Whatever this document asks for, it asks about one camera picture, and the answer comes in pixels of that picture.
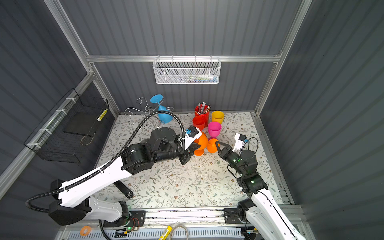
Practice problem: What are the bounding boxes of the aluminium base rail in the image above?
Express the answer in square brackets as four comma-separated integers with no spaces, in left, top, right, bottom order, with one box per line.
[59,206,301,229]

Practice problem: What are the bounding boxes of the black wire side basket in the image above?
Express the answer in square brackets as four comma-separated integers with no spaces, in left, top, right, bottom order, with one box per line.
[24,91,110,164]

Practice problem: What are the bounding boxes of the yellow wine glass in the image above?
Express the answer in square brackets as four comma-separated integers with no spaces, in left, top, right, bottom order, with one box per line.
[212,111,225,124]

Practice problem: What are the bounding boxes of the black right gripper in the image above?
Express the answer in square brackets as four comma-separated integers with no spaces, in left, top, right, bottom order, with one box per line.
[216,140,245,178]

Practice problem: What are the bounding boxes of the white wire wall basket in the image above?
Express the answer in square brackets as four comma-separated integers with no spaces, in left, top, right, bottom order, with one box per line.
[153,60,222,85]

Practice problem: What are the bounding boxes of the chrome wine glass rack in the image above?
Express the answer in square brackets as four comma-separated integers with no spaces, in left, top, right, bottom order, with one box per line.
[124,97,174,129]

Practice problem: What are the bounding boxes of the yellow marker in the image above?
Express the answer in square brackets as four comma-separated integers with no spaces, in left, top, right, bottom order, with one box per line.
[159,226,173,240]

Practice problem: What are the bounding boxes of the black corrugated cable conduit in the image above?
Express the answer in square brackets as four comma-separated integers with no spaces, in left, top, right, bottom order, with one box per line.
[25,110,185,240]

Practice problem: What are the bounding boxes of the red wine glass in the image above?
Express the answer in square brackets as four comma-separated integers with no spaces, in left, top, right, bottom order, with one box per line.
[193,116,206,131]

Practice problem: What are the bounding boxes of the orange wine glass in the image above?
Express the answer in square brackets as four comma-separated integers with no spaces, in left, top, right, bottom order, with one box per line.
[194,133,218,154]
[194,150,205,156]

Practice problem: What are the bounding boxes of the black stapler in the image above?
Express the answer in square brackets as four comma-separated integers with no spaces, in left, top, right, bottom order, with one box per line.
[114,181,134,199]

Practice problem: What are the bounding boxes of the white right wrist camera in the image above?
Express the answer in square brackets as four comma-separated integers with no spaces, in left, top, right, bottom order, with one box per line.
[233,133,248,152]

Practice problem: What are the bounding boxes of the pink wine glass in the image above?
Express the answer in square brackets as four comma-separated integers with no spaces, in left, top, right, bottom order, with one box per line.
[208,122,222,140]

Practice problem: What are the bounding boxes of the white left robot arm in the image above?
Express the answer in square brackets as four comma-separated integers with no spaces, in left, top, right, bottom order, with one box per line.
[49,126,203,227]

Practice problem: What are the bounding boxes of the pencils in red cup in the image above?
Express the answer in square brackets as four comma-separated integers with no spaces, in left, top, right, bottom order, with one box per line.
[195,102,211,115]

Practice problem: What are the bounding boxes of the blue wine glass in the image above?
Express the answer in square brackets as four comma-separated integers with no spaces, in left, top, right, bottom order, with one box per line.
[150,94,173,124]

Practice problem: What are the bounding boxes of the red pencil cup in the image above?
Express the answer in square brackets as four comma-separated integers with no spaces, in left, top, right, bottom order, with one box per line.
[195,105,210,127]

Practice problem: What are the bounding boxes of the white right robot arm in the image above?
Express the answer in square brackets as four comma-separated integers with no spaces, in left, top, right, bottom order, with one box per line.
[215,141,305,240]

